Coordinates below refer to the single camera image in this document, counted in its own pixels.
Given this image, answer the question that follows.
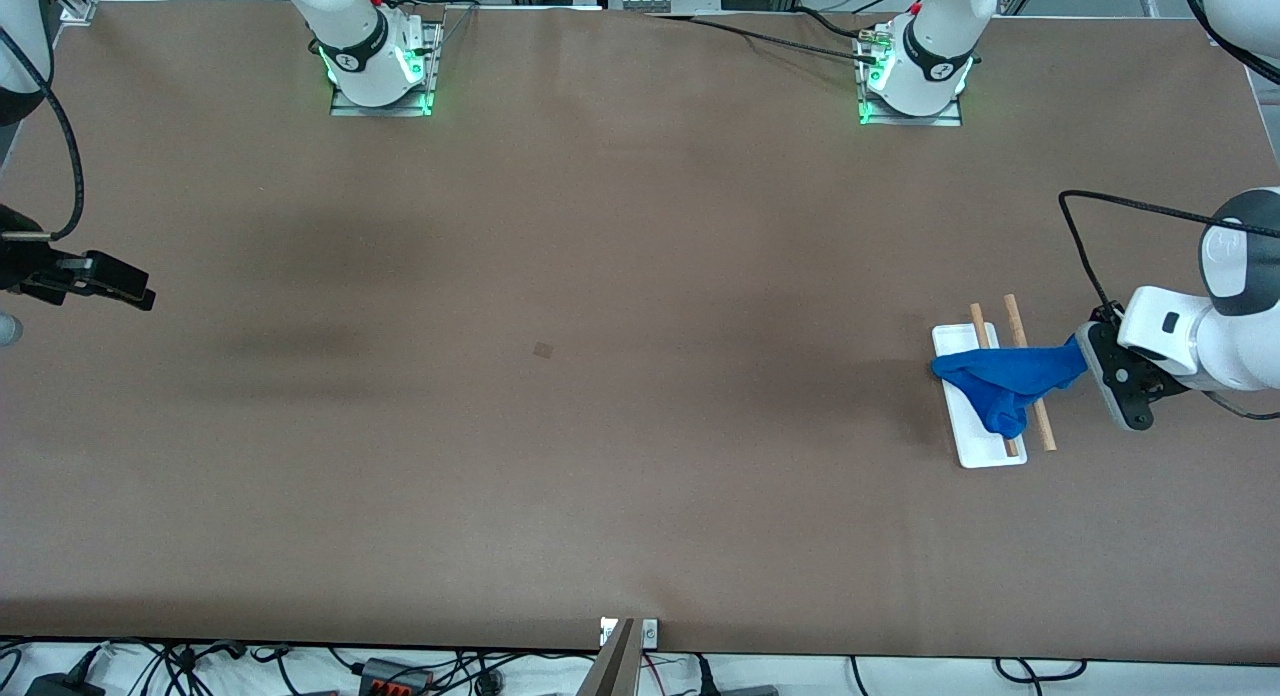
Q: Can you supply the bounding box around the black orange connector box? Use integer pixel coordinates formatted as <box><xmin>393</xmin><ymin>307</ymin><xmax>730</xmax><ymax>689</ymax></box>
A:
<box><xmin>360</xmin><ymin>659</ymin><xmax>433</xmax><ymax>695</ymax></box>

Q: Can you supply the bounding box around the black power adapter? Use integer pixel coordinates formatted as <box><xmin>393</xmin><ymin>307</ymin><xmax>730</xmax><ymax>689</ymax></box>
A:
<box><xmin>25</xmin><ymin>674</ymin><xmax>106</xmax><ymax>696</ymax></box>

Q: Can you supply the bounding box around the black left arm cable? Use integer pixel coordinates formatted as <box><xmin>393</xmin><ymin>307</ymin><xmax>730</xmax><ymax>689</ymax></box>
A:
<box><xmin>1058</xmin><ymin>0</ymin><xmax>1280</xmax><ymax>422</ymax></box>

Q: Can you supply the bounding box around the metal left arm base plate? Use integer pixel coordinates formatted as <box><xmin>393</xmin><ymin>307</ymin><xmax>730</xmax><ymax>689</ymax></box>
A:
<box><xmin>858</xmin><ymin>21</ymin><xmax>964</xmax><ymax>127</ymax></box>

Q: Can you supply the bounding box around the black looped floor cable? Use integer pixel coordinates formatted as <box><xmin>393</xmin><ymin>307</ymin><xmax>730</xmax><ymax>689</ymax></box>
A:
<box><xmin>995</xmin><ymin>658</ymin><xmax>1087</xmax><ymax>683</ymax></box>

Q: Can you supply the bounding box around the thin black cable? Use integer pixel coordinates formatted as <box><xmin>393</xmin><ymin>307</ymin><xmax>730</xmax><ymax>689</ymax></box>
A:
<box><xmin>795</xmin><ymin>6</ymin><xmax>867</xmax><ymax>39</ymax></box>

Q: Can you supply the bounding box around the blue cloth towel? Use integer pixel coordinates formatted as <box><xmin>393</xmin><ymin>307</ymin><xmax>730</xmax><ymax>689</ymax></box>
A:
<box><xmin>931</xmin><ymin>334</ymin><xmax>1091</xmax><ymax>439</ymax></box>

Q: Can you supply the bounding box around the black braided cable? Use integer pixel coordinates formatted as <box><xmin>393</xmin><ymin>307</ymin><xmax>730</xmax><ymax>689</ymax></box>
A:
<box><xmin>645</xmin><ymin>14</ymin><xmax>881</xmax><ymax>65</ymax></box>

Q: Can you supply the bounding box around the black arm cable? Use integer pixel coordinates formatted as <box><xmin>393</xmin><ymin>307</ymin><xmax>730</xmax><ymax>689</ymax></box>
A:
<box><xmin>1058</xmin><ymin>0</ymin><xmax>1280</xmax><ymax>422</ymax></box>
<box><xmin>0</xmin><ymin>26</ymin><xmax>86</xmax><ymax>243</ymax></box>

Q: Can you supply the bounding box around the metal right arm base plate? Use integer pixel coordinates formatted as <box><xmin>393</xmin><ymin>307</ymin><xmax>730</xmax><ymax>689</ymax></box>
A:
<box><xmin>330</xmin><ymin>21</ymin><xmax>443</xmax><ymax>117</ymax></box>

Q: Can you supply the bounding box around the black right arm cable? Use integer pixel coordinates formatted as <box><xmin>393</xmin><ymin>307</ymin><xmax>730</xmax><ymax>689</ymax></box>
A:
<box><xmin>0</xmin><ymin>26</ymin><xmax>86</xmax><ymax>243</ymax></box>

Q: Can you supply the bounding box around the brown wooden post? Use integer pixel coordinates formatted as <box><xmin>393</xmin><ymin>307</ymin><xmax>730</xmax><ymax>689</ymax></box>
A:
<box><xmin>578</xmin><ymin>619</ymin><xmax>641</xmax><ymax>696</ymax></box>

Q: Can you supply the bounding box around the white rack with wooden rods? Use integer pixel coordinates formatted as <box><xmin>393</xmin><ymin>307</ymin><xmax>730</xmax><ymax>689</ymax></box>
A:
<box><xmin>932</xmin><ymin>294</ymin><xmax>1058</xmax><ymax>469</ymax></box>

